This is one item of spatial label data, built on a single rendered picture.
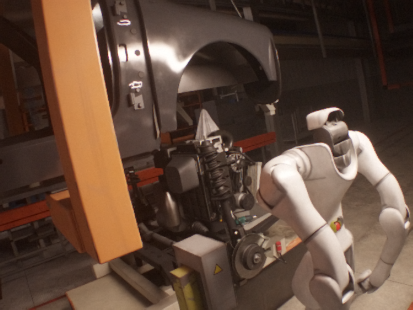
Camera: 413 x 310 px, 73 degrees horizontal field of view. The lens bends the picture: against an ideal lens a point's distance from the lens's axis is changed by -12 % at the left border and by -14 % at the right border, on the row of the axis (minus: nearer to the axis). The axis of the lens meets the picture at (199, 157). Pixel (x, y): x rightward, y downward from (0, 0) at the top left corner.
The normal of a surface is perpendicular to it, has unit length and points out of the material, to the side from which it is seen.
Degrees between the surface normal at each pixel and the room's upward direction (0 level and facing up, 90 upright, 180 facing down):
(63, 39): 90
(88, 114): 90
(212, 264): 90
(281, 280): 90
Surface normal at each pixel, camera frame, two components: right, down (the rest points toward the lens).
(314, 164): -0.56, 0.21
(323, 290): -0.75, 0.18
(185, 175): 0.26, 0.09
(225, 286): 0.58, 0.00
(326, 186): -0.45, 0.65
